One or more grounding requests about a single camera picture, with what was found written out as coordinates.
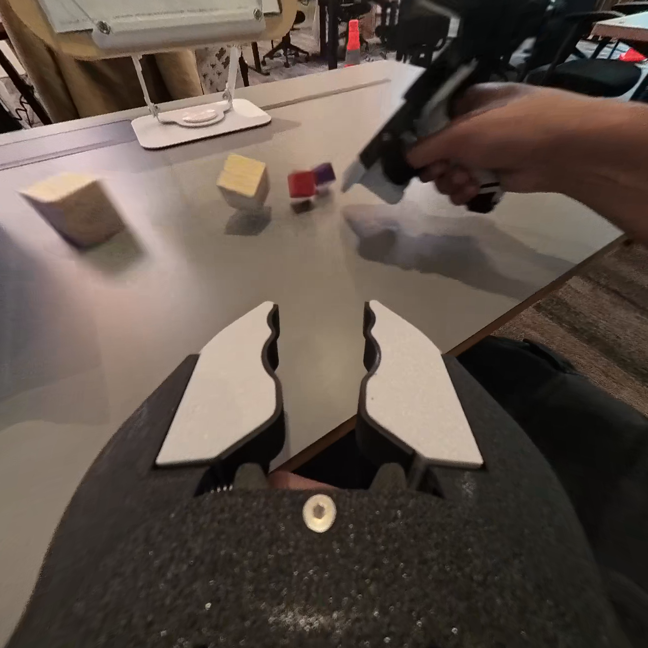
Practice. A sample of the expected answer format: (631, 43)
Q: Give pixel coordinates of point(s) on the light wooden table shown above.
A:
(625, 25)

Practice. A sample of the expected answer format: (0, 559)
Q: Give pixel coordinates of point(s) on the orange traffic cone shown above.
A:
(352, 45)

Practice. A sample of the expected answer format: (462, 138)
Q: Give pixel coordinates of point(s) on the small purple wooden cube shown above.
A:
(324, 173)

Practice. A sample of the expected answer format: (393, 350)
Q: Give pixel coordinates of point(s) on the brown fabric cover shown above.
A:
(66, 81)

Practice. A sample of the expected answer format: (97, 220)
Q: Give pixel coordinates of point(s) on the person's dark trouser leg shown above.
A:
(567, 445)

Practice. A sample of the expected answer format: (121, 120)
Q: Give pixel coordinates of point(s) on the black office chair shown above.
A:
(286, 43)

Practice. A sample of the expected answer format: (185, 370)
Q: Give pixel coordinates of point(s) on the large natural wooden cube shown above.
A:
(243, 182)
(76, 210)

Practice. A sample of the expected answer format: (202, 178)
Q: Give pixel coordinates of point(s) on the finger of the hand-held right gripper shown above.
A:
(384, 185)
(354, 174)

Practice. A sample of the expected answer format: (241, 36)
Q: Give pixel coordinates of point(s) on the person's right hand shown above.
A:
(506, 136)

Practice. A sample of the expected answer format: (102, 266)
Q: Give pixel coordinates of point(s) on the small red wooden cube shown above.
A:
(302, 185)

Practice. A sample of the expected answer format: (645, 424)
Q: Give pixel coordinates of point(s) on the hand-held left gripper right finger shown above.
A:
(417, 400)

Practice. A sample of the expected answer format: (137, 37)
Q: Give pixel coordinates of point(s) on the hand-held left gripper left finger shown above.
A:
(222, 400)

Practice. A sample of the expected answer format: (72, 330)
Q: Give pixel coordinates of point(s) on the white sign stand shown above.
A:
(167, 20)

